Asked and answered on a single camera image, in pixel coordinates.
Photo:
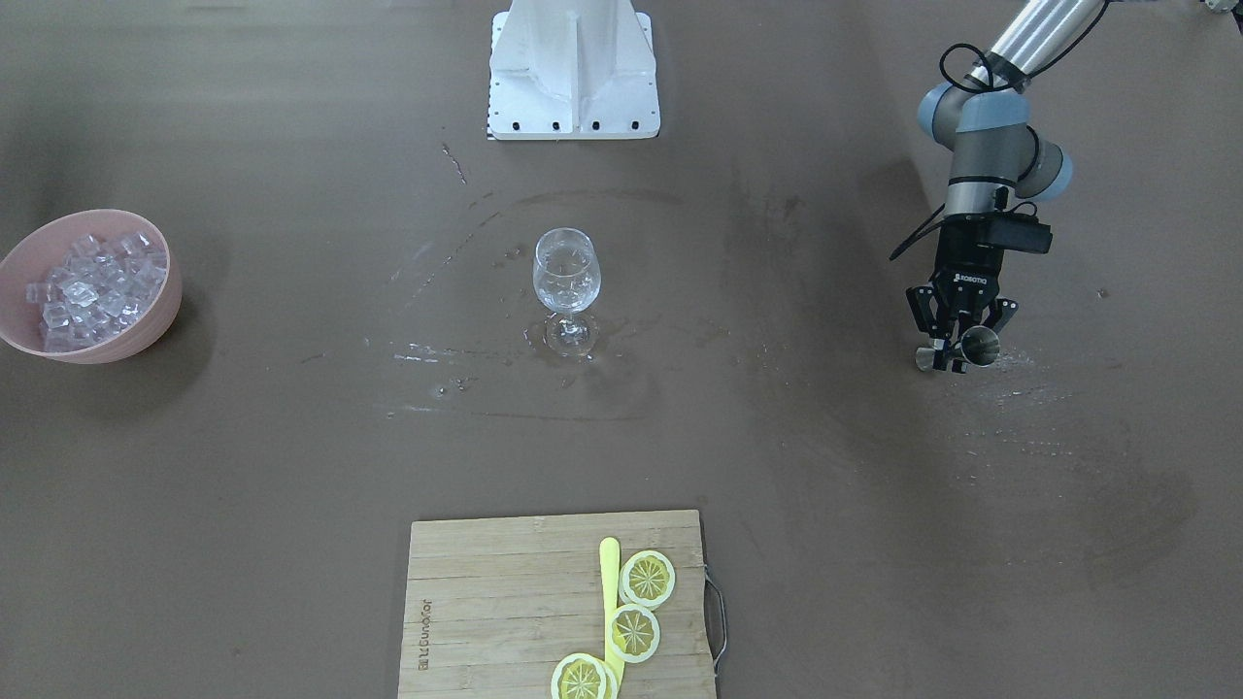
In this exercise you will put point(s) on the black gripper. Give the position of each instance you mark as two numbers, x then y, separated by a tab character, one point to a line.
963	275

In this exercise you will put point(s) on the steel cocktail jigger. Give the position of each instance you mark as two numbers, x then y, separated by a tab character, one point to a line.
979	346

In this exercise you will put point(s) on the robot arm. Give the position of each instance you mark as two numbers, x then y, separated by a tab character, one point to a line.
1001	169

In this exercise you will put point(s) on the clear wine glass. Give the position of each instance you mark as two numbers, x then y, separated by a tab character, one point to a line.
567	278

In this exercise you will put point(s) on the clear ice cubes pile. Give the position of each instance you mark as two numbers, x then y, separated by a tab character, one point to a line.
100	288

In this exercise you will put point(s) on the middle lemon slice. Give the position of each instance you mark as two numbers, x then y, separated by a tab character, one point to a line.
632	634

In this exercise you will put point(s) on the wooden cutting board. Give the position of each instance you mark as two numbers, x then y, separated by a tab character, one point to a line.
494	604

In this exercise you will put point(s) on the brown table mat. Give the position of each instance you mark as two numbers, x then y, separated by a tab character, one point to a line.
360	346

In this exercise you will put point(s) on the pink bowl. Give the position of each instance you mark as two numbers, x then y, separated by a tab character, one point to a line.
29	260

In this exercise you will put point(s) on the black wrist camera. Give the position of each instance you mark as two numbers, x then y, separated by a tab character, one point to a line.
1016	232

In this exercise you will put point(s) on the lemon slice near handle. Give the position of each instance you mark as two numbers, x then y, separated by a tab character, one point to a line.
647	579

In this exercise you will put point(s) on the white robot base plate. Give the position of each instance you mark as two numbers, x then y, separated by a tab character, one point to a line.
572	70

